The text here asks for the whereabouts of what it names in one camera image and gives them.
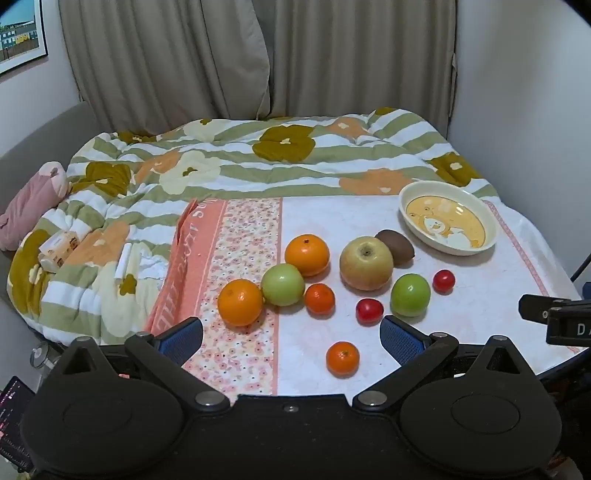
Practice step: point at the pink floral towel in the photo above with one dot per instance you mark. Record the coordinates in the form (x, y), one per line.
(461, 295)

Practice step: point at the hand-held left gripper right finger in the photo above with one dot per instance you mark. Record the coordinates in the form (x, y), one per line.
(401, 341)

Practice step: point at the pink plush toy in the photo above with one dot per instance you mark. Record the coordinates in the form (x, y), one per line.
(27, 203)

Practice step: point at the small tangerine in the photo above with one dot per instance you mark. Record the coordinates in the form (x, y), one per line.
(342, 358)
(319, 298)

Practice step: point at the cream bowl with bear print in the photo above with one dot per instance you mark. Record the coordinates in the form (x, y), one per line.
(443, 221)

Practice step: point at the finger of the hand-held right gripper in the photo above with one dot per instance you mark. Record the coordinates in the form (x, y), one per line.
(570, 327)
(533, 307)

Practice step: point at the small clear object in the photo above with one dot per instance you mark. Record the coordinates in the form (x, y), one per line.
(39, 357)

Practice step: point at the green striped floral blanket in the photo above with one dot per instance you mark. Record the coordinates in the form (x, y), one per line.
(277, 166)

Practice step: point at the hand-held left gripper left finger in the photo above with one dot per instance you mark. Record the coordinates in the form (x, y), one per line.
(182, 341)

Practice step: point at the green apple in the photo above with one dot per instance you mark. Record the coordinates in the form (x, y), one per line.
(282, 285)
(410, 294)

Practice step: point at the small white carton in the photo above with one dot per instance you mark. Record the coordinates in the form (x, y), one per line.
(57, 251)

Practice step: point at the red tomato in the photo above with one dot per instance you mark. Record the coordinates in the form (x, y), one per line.
(369, 310)
(444, 280)

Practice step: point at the brown kiwi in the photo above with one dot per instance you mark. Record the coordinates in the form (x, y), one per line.
(400, 249)

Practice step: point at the framed wall poster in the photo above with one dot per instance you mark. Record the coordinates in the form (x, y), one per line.
(21, 34)

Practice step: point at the large yellow apple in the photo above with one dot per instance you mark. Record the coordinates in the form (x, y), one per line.
(366, 264)

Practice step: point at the large orange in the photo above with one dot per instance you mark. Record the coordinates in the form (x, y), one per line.
(240, 302)
(307, 255)

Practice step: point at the beige curtain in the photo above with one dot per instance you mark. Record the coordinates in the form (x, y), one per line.
(360, 60)
(161, 64)

